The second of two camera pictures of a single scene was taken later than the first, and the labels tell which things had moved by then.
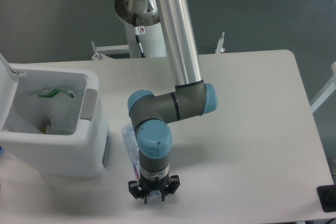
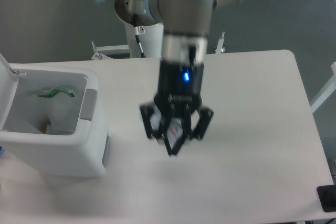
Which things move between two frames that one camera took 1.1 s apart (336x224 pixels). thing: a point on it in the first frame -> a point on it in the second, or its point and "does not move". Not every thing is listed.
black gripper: x=148 y=184 -> x=180 y=84
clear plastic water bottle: x=130 y=138 -> x=175 y=127
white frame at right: x=330 y=87 does not move
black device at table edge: x=326 y=195 does not move
